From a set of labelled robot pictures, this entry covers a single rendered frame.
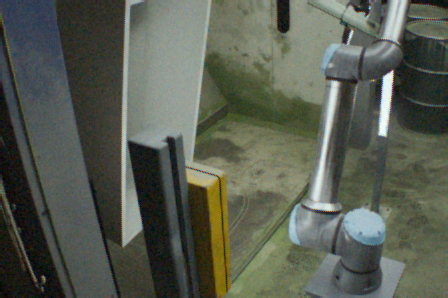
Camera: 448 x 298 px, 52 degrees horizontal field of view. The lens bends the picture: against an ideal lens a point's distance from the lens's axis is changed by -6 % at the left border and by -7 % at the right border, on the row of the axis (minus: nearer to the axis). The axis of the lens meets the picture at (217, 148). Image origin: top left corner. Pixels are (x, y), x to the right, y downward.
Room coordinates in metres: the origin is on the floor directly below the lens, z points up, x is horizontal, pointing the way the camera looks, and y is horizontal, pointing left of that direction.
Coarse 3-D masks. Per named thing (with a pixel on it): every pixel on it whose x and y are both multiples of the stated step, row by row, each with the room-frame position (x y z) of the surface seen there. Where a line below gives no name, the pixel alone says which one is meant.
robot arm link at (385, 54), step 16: (400, 0) 1.68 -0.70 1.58; (384, 16) 1.66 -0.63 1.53; (400, 16) 1.62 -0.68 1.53; (384, 32) 1.58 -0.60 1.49; (400, 32) 1.58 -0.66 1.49; (368, 48) 1.53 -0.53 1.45; (384, 48) 1.50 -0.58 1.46; (400, 48) 1.51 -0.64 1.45; (368, 64) 1.48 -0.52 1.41; (384, 64) 1.47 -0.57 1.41; (368, 80) 1.49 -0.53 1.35
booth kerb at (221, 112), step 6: (222, 108) 3.95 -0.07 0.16; (216, 114) 3.87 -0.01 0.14; (222, 114) 3.95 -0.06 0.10; (204, 120) 3.71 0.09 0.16; (210, 120) 3.79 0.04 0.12; (216, 120) 3.86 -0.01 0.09; (198, 126) 3.64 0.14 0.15; (204, 126) 3.71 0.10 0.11; (210, 126) 3.78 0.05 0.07; (198, 132) 3.63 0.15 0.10; (204, 132) 3.69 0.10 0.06
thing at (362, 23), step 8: (312, 0) 1.89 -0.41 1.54; (320, 0) 1.88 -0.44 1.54; (328, 0) 1.87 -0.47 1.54; (320, 8) 1.88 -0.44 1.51; (328, 8) 1.85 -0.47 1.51; (336, 8) 1.84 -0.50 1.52; (344, 8) 1.84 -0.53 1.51; (336, 16) 1.85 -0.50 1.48; (344, 16) 1.82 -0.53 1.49; (352, 16) 1.81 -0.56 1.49; (360, 16) 1.80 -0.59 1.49; (352, 24) 1.81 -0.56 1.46; (360, 24) 1.78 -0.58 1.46; (368, 24) 1.77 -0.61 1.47; (376, 24) 1.77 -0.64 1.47; (344, 32) 1.88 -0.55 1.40; (352, 32) 1.88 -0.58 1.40; (368, 32) 1.77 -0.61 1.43; (376, 32) 1.75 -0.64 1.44; (344, 40) 1.91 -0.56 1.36
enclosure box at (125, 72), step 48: (96, 0) 1.73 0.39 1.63; (144, 0) 2.34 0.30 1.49; (192, 0) 2.23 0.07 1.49; (96, 48) 1.74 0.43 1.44; (144, 48) 2.39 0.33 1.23; (192, 48) 2.24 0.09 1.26; (96, 96) 1.77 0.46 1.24; (144, 96) 2.41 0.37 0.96; (192, 96) 2.25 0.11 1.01; (96, 144) 1.79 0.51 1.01; (192, 144) 2.24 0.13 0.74; (96, 192) 1.83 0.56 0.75
